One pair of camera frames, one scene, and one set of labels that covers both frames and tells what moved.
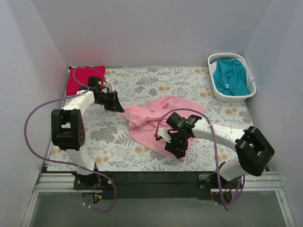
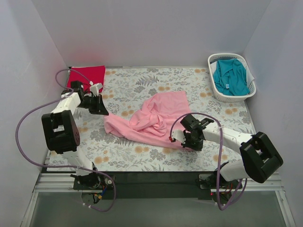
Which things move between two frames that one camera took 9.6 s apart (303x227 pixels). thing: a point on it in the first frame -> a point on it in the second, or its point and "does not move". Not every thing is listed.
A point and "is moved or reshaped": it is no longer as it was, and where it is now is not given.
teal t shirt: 230,77 does not move
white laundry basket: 219,95 does not move
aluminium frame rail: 250,182 does not move
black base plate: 157,185 does not move
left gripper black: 114,101 -> 98,104
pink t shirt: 146,118 is moved or reshaped
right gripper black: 177,145 -> 192,143
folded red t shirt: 82,75 does not move
